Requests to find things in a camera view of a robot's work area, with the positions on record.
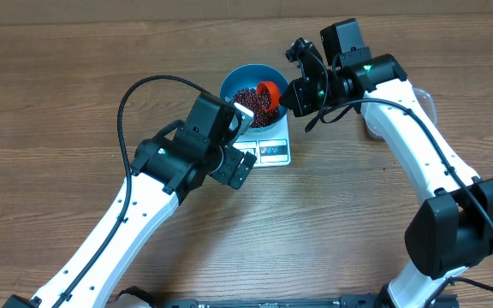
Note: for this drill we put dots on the blue plastic bowl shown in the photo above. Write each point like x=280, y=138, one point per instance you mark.
x=248, y=76

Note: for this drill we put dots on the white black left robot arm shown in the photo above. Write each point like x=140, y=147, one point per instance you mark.
x=165, y=169

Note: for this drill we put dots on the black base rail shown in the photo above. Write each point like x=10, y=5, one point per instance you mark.
x=137, y=297

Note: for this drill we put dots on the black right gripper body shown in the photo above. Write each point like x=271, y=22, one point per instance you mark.
x=303, y=91

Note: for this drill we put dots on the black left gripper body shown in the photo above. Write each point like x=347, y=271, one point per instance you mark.
x=233, y=167

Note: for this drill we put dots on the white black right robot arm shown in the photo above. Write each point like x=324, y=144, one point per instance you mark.
x=453, y=228

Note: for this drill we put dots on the red plastic scoop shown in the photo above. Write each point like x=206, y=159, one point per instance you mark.
x=268, y=89

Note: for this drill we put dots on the clear plastic food container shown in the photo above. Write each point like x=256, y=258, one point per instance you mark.
x=427, y=104

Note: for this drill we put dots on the white digital kitchen scale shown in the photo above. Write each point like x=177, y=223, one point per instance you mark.
x=270, y=145

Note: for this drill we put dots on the red beans in bowl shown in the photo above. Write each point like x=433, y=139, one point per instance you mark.
x=248, y=98

